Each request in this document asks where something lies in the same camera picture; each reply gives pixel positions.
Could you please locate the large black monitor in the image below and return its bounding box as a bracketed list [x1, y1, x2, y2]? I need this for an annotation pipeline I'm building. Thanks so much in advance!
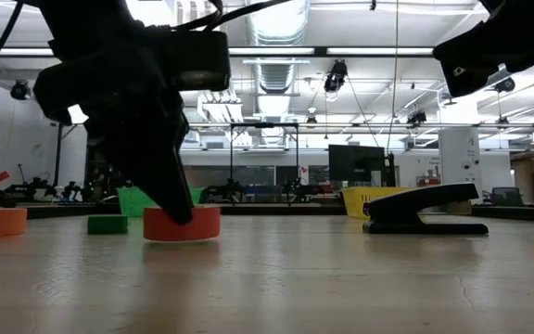
[328, 144, 387, 186]

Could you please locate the silver ventilation duct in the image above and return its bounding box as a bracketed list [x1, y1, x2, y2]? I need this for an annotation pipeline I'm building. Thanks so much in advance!
[246, 0, 311, 94]

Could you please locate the red tape roll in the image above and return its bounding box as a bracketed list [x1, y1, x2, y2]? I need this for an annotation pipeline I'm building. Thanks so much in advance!
[143, 206, 222, 243]

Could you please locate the black stapler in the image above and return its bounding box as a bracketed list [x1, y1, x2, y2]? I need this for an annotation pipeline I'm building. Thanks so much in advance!
[362, 182, 490, 236]

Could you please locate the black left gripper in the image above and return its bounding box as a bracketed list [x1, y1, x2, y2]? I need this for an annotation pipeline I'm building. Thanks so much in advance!
[32, 27, 196, 226]

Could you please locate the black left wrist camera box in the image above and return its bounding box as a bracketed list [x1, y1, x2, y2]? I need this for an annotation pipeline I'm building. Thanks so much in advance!
[173, 30, 231, 93]

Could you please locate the black overhead frame bar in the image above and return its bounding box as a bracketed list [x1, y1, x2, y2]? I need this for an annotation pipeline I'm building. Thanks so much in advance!
[0, 45, 436, 58]

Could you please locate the blue storage bin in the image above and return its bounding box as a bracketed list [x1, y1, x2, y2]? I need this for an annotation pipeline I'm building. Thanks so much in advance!
[246, 185, 283, 196]

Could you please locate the black metal stand frame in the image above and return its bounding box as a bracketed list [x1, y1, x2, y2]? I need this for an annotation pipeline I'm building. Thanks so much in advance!
[228, 122, 300, 206]

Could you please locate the small green tape roll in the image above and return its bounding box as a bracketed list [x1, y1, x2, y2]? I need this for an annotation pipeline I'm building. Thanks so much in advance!
[86, 214, 129, 236]

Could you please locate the green plastic basket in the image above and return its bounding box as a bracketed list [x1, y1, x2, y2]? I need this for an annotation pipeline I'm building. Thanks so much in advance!
[117, 186, 205, 218]

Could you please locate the white pillar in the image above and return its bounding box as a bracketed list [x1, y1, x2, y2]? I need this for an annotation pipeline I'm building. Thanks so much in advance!
[438, 127, 484, 201]

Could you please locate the black ceiling-hung camera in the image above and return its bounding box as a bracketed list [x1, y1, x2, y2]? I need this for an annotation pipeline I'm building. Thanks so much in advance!
[324, 58, 349, 94]
[9, 80, 31, 101]
[495, 76, 516, 94]
[405, 109, 428, 126]

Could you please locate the yellow plastic basket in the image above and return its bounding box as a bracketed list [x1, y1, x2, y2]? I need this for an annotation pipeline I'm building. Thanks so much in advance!
[342, 186, 412, 219]

